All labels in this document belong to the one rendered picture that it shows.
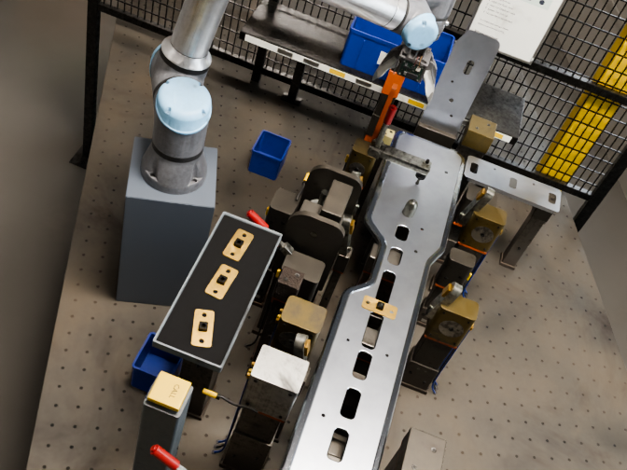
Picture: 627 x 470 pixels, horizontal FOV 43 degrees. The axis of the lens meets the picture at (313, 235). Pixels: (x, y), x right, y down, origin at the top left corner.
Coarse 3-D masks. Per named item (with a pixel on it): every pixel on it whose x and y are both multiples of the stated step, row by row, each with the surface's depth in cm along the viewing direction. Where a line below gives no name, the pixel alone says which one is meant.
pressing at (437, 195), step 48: (432, 144) 230; (384, 192) 211; (432, 192) 216; (384, 240) 199; (432, 240) 204; (336, 336) 177; (384, 336) 180; (336, 384) 168; (384, 384) 171; (384, 432) 164
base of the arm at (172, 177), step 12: (144, 156) 180; (156, 156) 175; (168, 156) 173; (144, 168) 179; (156, 168) 177; (168, 168) 175; (180, 168) 175; (192, 168) 177; (204, 168) 181; (156, 180) 177; (168, 180) 176; (180, 180) 177; (192, 180) 181; (204, 180) 184; (168, 192) 178; (180, 192) 179
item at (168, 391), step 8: (160, 376) 142; (168, 376) 142; (160, 384) 141; (168, 384) 141; (176, 384) 141; (184, 384) 142; (152, 392) 139; (160, 392) 140; (168, 392) 140; (176, 392) 140; (184, 392) 141; (152, 400) 139; (160, 400) 139; (168, 400) 139; (176, 400) 139; (176, 408) 138
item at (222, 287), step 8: (224, 264) 161; (216, 272) 160; (224, 272) 160; (232, 272) 160; (216, 280) 158; (224, 280) 158; (232, 280) 159; (208, 288) 156; (216, 288) 157; (224, 288) 157; (216, 296) 156
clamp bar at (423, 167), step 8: (384, 144) 213; (368, 152) 212; (384, 152) 211; (392, 152) 211; (400, 152) 212; (392, 160) 212; (400, 160) 211; (408, 160) 211; (416, 160) 212; (424, 160) 212; (408, 168) 212; (416, 168) 211; (424, 168) 210; (416, 176) 214; (424, 176) 214
